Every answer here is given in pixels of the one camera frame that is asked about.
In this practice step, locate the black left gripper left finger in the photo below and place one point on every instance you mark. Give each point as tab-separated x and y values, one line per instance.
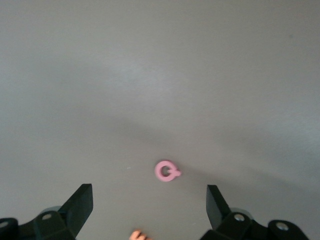
72	220

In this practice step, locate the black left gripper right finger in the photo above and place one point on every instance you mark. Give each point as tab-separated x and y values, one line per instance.
225	225

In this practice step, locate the orange letter E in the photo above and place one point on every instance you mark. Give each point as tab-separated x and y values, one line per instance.
137	235

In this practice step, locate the pink letter Q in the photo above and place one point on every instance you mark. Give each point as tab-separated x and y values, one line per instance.
158	172

